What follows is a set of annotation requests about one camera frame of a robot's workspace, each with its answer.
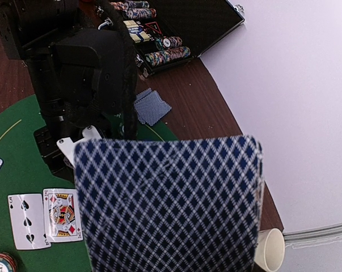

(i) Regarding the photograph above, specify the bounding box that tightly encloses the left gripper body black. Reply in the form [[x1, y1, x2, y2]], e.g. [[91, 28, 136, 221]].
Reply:
[[33, 124, 77, 179]]

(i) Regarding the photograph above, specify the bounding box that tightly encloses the three of spades card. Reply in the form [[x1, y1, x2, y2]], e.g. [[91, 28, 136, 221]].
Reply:
[[7, 193, 51, 250]]

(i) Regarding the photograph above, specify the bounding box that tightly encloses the king of diamonds card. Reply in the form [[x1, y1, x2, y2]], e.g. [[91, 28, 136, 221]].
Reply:
[[43, 188, 83, 243]]

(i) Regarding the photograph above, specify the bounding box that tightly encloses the deck of cards clear box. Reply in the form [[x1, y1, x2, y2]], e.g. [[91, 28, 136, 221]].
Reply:
[[74, 135, 264, 271]]

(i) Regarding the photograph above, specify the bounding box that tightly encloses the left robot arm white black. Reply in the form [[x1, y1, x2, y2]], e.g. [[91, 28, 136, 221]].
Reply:
[[0, 1, 138, 181]]

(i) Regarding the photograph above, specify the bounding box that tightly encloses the blue texas holdem card deck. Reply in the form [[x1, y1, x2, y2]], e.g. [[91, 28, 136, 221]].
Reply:
[[123, 20, 154, 43]]

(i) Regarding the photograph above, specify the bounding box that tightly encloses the round green poker mat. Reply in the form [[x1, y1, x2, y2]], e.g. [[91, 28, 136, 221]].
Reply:
[[0, 93, 180, 272]]

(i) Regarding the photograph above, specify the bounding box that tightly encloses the chip row in case right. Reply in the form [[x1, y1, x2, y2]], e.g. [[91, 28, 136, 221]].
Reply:
[[145, 36, 191, 67]]

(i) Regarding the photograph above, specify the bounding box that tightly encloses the chip row in case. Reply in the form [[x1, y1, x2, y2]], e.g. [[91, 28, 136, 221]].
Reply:
[[109, 1, 157, 19], [145, 36, 191, 67]]

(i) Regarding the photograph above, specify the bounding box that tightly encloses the chip row in case left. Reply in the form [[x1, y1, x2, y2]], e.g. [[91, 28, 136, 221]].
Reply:
[[109, 1, 157, 19]]

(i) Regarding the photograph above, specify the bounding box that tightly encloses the black poker chip case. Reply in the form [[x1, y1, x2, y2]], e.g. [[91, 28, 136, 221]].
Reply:
[[95, 1, 244, 78]]

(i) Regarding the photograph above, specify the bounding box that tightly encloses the white patterned mug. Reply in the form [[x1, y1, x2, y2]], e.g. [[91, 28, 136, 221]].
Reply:
[[254, 228, 285, 272]]

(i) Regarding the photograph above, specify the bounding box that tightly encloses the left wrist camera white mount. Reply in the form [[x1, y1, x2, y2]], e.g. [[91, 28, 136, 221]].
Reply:
[[56, 126, 102, 169]]

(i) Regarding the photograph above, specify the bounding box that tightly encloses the right aluminium frame post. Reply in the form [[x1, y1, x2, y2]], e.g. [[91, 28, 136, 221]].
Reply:
[[284, 223, 342, 249]]

